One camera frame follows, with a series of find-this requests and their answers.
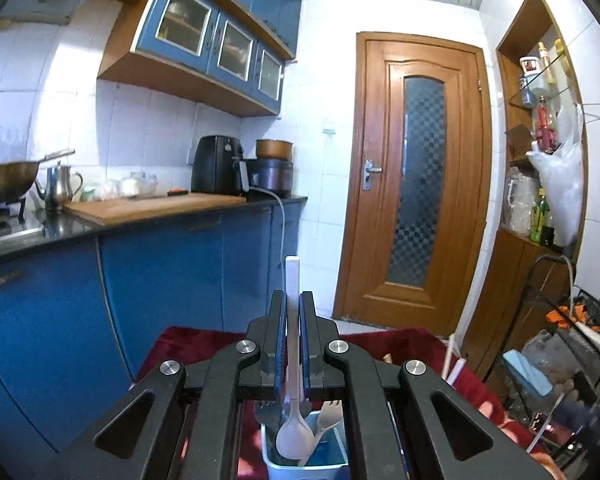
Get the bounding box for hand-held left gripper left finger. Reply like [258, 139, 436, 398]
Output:
[42, 290, 288, 480]

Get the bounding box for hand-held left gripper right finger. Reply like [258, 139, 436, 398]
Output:
[300, 291, 556, 480]

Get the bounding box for beige plastic spoon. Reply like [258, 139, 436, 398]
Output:
[276, 256, 315, 462]

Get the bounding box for light blue utensil box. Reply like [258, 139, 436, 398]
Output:
[260, 400, 351, 480]

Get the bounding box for beige chopstick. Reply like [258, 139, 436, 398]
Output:
[443, 332, 457, 382]

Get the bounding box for light blue plastic lid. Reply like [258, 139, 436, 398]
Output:
[502, 350, 554, 397]

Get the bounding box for red and pink floral blanket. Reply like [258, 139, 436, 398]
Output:
[130, 326, 556, 480]

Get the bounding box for wooden door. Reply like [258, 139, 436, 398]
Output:
[332, 31, 494, 339]

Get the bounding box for blue base cabinets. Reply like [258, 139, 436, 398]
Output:
[0, 197, 309, 480]

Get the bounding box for wooden shelf niche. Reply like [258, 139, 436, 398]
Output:
[460, 0, 589, 387]

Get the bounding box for dark rice cooker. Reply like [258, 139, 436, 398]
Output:
[245, 139, 295, 199]

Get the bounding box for wooden cutting board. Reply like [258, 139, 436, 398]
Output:
[62, 191, 249, 225]

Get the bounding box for black air fryer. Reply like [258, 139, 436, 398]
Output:
[191, 135, 249, 197]

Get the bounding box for green bottle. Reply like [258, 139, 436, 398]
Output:
[530, 189, 556, 246]

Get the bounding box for glass jars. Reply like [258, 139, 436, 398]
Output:
[94, 172, 159, 201]

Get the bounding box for clear plastic jug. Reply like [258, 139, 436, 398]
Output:
[502, 170, 539, 237]

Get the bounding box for white plastic bag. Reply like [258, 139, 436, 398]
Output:
[526, 105, 586, 247]

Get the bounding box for steel kettle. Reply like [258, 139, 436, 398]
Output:
[35, 161, 85, 213]

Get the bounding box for red bottle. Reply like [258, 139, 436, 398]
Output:
[535, 100, 559, 154]

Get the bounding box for gas stove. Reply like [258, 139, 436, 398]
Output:
[0, 200, 46, 244]

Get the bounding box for metal wok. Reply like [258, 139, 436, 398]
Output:
[0, 149, 76, 209]

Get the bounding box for yellow bottle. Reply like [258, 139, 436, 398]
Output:
[537, 42, 557, 86]

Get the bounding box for white power cable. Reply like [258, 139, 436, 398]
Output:
[250, 186, 287, 281]

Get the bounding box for black wire rack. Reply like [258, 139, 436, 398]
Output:
[500, 254, 600, 461]

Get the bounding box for silver door handle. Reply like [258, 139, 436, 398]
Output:
[362, 159, 384, 191]

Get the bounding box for blue wall cabinet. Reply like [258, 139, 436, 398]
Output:
[92, 0, 301, 119]

